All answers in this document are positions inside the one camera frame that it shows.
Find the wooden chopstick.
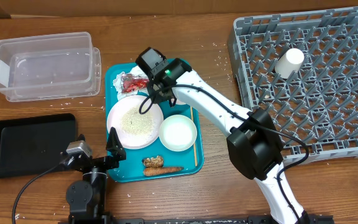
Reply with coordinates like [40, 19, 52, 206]
[190, 106, 198, 167]

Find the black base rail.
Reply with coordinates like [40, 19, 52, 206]
[57, 214, 335, 224]

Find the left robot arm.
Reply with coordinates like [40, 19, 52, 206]
[63, 127, 126, 223]

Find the teal serving tray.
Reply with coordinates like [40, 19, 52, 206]
[105, 62, 204, 183]

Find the carrot piece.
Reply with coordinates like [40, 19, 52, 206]
[144, 167, 183, 177]

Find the black rectangular tray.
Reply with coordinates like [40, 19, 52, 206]
[0, 113, 77, 178]

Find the large white plate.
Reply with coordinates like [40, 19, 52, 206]
[106, 95, 164, 149]

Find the crumpled white tissue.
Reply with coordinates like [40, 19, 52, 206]
[112, 66, 149, 101]

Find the white cup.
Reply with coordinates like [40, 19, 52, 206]
[275, 48, 305, 79]

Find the small white bowl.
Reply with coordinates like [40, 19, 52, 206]
[158, 114, 195, 152]

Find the red snack wrapper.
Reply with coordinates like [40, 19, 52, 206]
[121, 73, 149, 93]

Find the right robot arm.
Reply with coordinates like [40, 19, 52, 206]
[141, 58, 310, 223]

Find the brown food scrap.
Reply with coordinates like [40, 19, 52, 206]
[142, 156, 164, 168]

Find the clear plastic storage bin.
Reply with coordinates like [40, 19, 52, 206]
[0, 32, 101, 102]

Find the grey dishwasher rack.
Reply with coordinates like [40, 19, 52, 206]
[227, 6, 358, 162]

